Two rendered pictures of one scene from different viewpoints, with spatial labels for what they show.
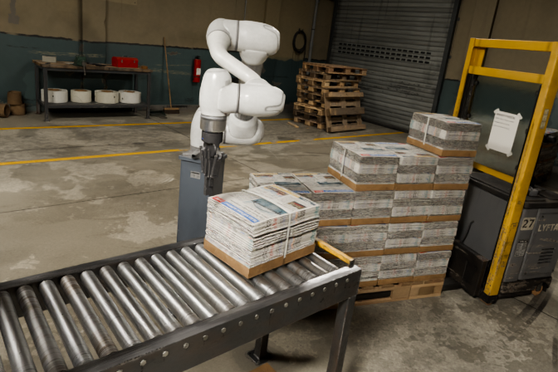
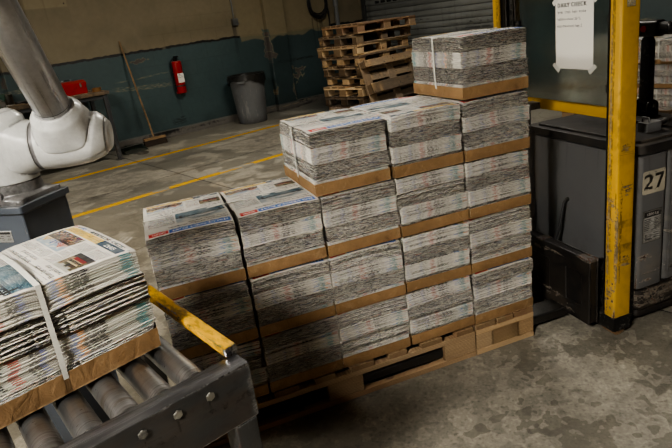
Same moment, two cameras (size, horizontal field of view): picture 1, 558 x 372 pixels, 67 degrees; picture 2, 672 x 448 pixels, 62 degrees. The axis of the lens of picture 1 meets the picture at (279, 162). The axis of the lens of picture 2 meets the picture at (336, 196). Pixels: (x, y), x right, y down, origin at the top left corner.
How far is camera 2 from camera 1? 0.96 m
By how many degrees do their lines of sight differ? 4
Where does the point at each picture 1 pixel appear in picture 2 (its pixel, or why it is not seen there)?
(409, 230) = (444, 240)
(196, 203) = not seen: hidden behind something
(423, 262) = (485, 289)
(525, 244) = (658, 217)
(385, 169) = (364, 147)
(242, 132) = (58, 141)
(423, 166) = (434, 125)
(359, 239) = (352, 277)
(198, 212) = not seen: hidden behind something
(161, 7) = (104, 1)
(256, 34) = not seen: outside the picture
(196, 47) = (169, 45)
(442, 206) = (492, 186)
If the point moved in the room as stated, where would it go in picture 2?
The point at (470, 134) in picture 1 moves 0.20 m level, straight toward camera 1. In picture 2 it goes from (507, 48) to (498, 54)
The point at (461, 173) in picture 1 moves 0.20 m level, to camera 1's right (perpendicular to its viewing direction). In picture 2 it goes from (509, 121) to (563, 114)
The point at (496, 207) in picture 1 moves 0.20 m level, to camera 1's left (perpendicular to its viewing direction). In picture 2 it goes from (597, 165) to (549, 170)
